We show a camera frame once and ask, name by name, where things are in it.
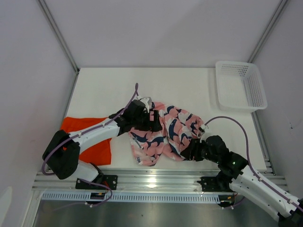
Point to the orange shorts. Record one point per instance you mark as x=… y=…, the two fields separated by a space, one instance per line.
x=99 y=154

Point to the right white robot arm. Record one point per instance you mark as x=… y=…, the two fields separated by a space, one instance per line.
x=238 y=176

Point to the slotted cable duct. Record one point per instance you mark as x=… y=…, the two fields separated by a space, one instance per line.
x=136 y=197

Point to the pink patterned shorts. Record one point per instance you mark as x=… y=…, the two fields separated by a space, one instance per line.
x=179 y=127

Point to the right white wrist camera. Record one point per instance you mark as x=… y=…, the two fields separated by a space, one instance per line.
x=204 y=129

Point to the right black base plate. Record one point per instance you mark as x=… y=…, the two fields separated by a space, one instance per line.
x=215 y=183

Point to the white plastic basket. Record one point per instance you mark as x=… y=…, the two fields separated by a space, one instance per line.
x=239 y=87

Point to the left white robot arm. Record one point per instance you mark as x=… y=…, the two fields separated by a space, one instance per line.
x=62 y=155

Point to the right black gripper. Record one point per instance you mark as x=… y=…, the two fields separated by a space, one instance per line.
x=192 y=150

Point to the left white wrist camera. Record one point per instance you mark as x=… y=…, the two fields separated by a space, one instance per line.
x=146 y=101

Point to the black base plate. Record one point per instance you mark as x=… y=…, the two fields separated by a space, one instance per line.
x=109 y=181
x=215 y=183

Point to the aluminium mounting rail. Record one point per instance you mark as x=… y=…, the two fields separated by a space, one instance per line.
x=149 y=181

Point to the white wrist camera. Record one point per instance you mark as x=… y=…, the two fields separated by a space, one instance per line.
x=146 y=101
x=204 y=129

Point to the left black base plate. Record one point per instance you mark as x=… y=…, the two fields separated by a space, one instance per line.
x=109 y=181

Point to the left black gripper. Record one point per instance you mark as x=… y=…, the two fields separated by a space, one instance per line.
x=154 y=126

